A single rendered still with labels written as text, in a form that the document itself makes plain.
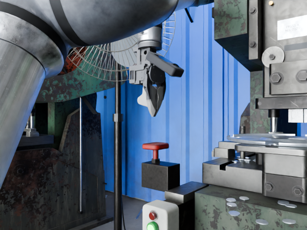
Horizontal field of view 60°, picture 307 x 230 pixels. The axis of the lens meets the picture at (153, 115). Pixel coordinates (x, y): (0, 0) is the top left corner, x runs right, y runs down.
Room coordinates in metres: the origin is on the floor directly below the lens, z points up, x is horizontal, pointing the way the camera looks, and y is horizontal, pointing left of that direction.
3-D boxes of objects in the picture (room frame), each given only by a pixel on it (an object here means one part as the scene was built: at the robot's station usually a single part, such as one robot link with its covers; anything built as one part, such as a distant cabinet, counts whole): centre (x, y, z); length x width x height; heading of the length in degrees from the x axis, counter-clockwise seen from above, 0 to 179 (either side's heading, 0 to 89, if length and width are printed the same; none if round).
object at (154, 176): (0.76, -0.02, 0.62); 0.10 x 0.06 x 0.20; 51
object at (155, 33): (0.78, 0.01, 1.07); 0.08 x 0.08 x 0.05
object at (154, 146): (0.77, -0.01, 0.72); 0.07 x 0.06 x 0.08; 141
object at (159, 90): (0.80, 0.00, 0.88); 0.06 x 0.03 x 0.09; 51
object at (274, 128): (0.84, -0.38, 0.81); 0.02 x 0.02 x 0.14
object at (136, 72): (0.79, 0.02, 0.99); 0.09 x 0.08 x 0.12; 51
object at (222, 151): (0.85, -0.28, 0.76); 0.17 x 0.06 x 0.10; 51
